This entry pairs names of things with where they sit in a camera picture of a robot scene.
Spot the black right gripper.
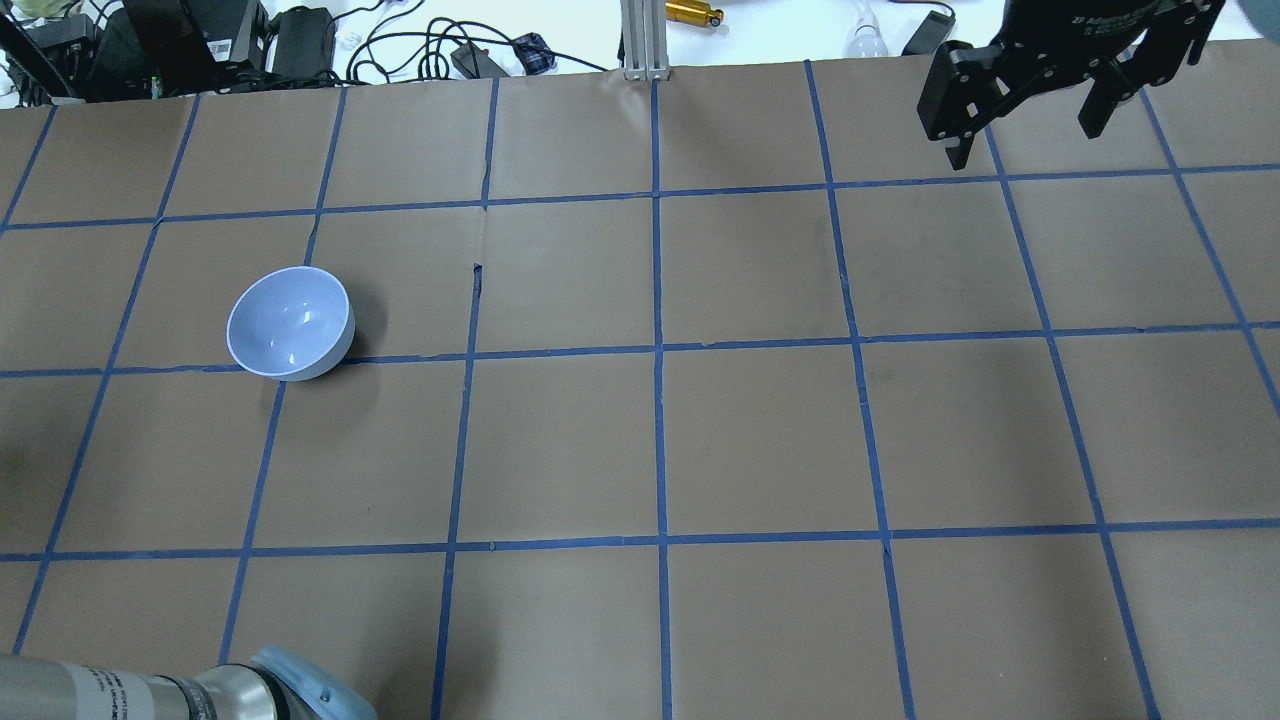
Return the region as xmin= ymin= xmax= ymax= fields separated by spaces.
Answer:
xmin=916 ymin=1 xmax=1226 ymax=170

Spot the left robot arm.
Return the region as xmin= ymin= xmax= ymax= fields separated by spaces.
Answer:
xmin=3 ymin=61 xmax=918 ymax=719

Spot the blue bowl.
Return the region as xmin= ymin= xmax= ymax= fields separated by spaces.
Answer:
xmin=225 ymin=266 xmax=356 ymax=382

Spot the black power adapter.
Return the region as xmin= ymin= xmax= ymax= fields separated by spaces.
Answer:
xmin=901 ymin=10 xmax=955 ymax=56

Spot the white light bulb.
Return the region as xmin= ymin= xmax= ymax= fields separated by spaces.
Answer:
xmin=847 ymin=1 xmax=890 ymax=58

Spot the gold cylinder tool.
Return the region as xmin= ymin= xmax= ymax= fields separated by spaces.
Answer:
xmin=664 ymin=0 xmax=724 ymax=28

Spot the brown paper table cover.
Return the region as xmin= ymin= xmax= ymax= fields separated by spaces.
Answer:
xmin=3 ymin=41 xmax=1277 ymax=719

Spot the black power brick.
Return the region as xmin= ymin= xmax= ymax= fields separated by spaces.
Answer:
xmin=268 ymin=6 xmax=335 ymax=79

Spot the black electronics box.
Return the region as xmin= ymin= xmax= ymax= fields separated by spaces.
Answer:
xmin=90 ymin=1 xmax=268 ymax=101

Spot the aluminium frame post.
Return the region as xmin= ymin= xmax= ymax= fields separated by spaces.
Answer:
xmin=620 ymin=0 xmax=671 ymax=82

